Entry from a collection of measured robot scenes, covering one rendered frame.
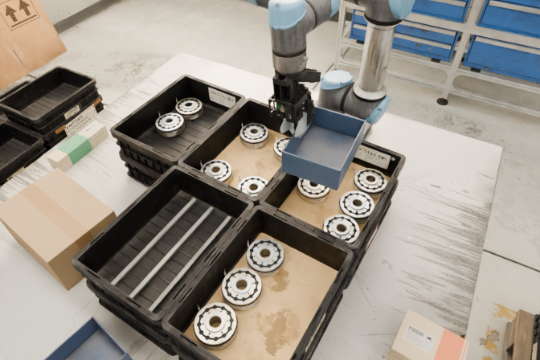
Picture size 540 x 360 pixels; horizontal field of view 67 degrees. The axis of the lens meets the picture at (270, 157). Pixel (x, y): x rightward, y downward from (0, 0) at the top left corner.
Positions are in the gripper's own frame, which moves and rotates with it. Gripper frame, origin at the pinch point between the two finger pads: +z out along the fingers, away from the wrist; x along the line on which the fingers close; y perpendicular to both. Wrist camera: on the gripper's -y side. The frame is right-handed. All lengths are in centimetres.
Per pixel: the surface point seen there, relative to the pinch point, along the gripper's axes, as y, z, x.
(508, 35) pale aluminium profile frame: -194, 57, 39
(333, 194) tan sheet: -9.3, 30.4, 6.3
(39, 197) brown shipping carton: 39, 20, -71
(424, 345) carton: 20, 39, 43
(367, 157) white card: -25.5, 25.9, 11.1
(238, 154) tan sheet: -9.7, 27.1, -29.9
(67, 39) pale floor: -126, 86, -305
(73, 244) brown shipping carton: 45, 23, -49
